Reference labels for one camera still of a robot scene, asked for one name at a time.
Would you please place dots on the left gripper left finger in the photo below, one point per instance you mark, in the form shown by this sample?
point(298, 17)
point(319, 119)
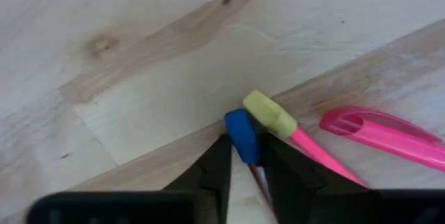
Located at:
point(212, 168)

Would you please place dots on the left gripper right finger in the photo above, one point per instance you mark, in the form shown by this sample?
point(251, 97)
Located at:
point(292, 175)

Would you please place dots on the pink pencil yellow eraser cap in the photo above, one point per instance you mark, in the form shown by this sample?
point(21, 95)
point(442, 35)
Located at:
point(271, 114)

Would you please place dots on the pink highlighter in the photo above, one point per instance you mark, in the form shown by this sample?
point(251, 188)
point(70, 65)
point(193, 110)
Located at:
point(389, 137)

